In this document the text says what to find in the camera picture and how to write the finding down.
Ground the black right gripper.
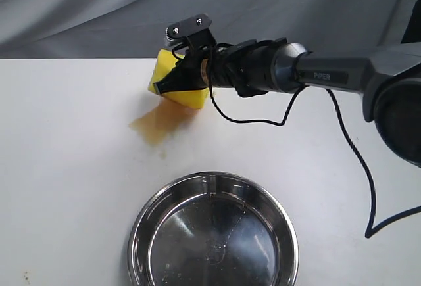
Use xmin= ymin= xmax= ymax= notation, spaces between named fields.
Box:
xmin=153 ymin=45 xmax=239 ymax=95

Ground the yellow sponge block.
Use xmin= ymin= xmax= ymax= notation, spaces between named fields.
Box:
xmin=148 ymin=49 xmax=209 ymax=109

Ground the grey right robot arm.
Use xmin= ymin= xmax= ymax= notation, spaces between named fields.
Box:
xmin=152 ymin=38 xmax=420 ymax=165

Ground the brown liquid spill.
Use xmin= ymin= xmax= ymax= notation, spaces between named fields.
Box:
xmin=128 ymin=99 xmax=199 ymax=147

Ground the grey backdrop cloth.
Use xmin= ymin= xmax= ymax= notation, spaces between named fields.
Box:
xmin=1 ymin=0 xmax=416 ymax=59

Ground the round stainless steel pan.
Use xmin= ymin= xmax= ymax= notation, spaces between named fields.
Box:
xmin=127 ymin=171 xmax=299 ymax=285

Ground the black stand pole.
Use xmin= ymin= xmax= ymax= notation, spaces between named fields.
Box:
xmin=401 ymin=0 xmax=421 ymax=43

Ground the black camera cable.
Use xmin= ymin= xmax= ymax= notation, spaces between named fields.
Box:
xmin=170 ymin=41 xmax=421 ymax=239

